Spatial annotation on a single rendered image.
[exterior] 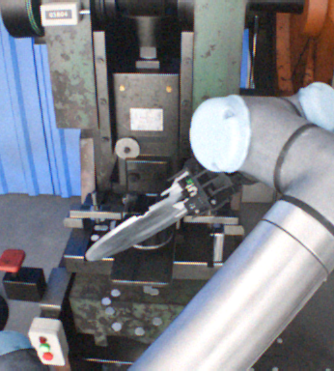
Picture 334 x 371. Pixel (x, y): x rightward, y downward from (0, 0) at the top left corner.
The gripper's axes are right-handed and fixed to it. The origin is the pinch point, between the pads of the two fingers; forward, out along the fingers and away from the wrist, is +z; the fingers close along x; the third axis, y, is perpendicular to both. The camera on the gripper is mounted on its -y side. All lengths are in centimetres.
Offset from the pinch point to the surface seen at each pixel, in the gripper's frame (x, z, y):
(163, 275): 13.2, 21.6, -2.3
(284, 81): -11, 2, -55
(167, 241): 7.9, 26.3, -11.5
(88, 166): -23, 62, -25
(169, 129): -13.6, 11.4, -17.3
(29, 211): -36, 180, -46
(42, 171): -52, 170, -62
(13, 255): -8.7, 46.4, 16.4
